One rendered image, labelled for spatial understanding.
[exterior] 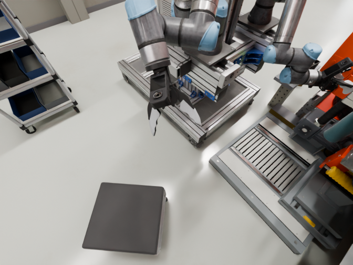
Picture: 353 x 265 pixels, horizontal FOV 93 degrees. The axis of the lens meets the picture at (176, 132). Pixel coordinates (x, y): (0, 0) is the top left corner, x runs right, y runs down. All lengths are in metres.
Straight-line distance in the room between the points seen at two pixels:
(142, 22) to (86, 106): 1.66
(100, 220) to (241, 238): 0.94
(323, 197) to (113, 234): 1.31
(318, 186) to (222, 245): 0.77
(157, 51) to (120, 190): 0.86
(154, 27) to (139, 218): 0.92
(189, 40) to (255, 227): 1.31
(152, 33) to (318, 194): 1.38
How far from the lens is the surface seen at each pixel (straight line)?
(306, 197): 1.46
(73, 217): 1.59
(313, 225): 1.49
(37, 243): 1.69
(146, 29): 0.47
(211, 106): 1.57
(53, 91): 2.07
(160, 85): 0.43
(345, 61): 1.12
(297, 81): 1.06
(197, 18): 0.56
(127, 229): 1.08
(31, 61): 1.94
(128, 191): 1.11
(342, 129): 1.31
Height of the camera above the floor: 1.39
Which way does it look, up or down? 58 degrees down
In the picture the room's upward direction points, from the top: straight up
